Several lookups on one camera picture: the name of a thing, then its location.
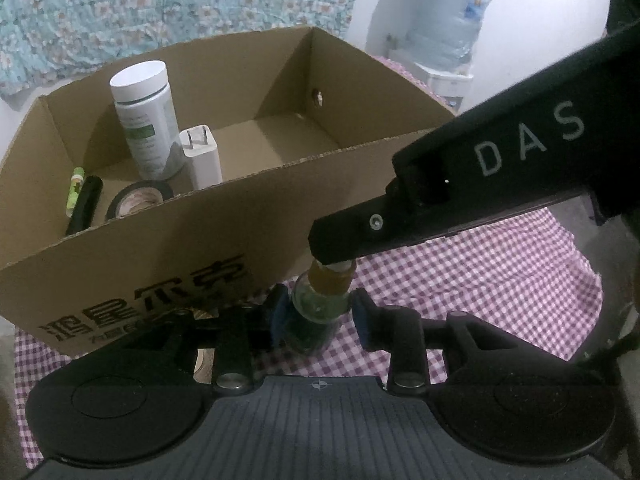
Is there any black tape roll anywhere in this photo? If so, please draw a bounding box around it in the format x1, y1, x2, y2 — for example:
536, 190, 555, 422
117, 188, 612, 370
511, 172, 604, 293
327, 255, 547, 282
106, 180, 176, 221

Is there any black cylinder tube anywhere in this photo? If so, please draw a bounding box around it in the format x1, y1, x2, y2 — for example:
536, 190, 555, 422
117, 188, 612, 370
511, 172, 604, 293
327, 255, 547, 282
66, 175, 103, 236

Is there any white plastic bottle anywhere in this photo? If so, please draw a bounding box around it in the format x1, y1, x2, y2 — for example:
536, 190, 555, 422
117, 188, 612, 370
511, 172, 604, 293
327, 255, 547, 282
110, 61, 185, 181

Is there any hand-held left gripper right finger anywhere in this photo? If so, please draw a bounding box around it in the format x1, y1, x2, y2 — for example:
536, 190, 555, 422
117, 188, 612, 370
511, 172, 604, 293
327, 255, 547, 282
350, 287, 531, 396

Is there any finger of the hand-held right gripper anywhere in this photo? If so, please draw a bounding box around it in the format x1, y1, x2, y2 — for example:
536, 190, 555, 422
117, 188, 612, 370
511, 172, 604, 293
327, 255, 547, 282
307, 180, 451, 267

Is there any green lip balm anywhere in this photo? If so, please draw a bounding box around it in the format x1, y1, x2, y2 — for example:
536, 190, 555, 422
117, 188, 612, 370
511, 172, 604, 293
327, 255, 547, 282
64, 166, 86, 218

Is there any white water dispenser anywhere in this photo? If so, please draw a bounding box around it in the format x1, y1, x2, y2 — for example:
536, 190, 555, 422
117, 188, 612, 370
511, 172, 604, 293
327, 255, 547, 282
387, 35, 473, 111

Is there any brown cardboard box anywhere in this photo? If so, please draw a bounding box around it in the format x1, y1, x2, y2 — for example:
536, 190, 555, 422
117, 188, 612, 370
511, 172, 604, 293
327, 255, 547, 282
0, 26, 457, 358

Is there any purple checkered tablecloth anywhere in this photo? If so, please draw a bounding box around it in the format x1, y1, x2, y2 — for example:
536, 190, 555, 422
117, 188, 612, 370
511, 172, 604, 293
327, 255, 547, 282
12, 52, 606, 461

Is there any white charger plug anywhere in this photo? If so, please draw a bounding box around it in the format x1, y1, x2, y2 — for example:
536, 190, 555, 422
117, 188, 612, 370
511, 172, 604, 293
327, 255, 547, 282
179, 125, 223, 192

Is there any teal floral cloth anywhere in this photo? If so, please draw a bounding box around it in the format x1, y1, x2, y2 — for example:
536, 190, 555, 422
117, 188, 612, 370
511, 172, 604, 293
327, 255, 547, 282
0, 0, 368, 106

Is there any green dropper bottle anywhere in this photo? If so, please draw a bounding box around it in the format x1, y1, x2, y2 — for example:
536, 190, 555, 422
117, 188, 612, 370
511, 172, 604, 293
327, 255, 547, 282
285, 257, 357, 356

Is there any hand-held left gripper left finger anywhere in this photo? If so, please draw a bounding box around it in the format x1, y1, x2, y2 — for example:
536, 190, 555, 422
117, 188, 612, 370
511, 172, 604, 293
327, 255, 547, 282
120, 284, 293, 396

